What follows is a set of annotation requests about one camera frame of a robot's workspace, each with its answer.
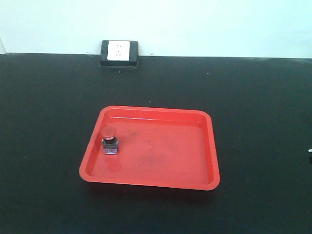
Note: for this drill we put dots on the red mushroom push button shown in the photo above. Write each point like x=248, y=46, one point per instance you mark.
x=109, y=140

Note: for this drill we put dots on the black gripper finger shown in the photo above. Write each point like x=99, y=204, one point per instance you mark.
x=310, y=156

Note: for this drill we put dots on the white socket on black base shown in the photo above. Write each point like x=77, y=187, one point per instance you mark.
x=119, y=53

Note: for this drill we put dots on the red plastic tray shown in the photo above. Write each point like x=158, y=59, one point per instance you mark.
x=173, y=148

